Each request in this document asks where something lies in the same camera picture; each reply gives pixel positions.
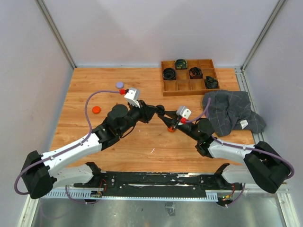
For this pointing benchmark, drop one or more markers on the wooden compartment tray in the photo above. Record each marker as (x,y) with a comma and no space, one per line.
(188,77)

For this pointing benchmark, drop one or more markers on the black earbud case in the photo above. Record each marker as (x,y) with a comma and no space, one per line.
(160,110)

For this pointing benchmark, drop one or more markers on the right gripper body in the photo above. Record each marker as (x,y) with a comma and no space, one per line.
(187,128)

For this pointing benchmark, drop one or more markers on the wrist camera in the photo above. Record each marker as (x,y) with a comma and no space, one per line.
(132,97)
(183,112)

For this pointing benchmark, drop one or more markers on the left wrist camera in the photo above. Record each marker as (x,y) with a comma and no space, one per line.
(132,97)

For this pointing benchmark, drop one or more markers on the lilac earbud case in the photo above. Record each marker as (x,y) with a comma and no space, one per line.
(120,85)

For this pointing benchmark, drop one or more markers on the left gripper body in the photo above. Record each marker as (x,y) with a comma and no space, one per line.
(140,113)

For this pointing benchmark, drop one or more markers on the grey checked cloth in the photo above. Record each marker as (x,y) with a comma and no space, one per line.
(231,110)

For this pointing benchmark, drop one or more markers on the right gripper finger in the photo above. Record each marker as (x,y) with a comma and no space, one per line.
(171,114)
(170,121)

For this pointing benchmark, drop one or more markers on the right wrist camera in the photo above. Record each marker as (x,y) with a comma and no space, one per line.
(183,112)

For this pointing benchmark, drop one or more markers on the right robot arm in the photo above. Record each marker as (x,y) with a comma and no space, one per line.
(257,164)

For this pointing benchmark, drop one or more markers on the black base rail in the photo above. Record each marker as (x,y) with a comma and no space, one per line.
(152,185)

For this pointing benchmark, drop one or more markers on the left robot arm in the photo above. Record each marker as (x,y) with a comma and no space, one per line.
(43,172)

